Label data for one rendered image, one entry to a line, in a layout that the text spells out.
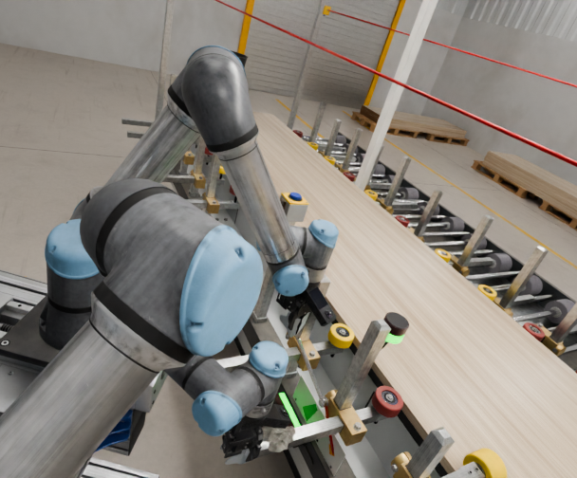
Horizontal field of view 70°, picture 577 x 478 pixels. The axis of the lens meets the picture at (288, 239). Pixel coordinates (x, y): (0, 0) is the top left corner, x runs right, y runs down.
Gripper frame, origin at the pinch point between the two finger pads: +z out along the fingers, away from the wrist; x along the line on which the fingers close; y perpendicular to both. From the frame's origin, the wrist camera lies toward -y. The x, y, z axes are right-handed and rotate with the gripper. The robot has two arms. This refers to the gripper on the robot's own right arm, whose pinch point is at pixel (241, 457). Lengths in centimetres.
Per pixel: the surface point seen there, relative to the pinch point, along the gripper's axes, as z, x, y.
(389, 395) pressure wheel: -9.2, -0.3, -41.6
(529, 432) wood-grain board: -9, 20, -78
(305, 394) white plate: 5.1, -15.4, -27.2
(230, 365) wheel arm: -3.2, -23.8, -4.4
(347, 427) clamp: -4.9, 2.7, -27.1
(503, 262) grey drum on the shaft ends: -3, -61, -177
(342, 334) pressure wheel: -8.5, -24.1, -41.0
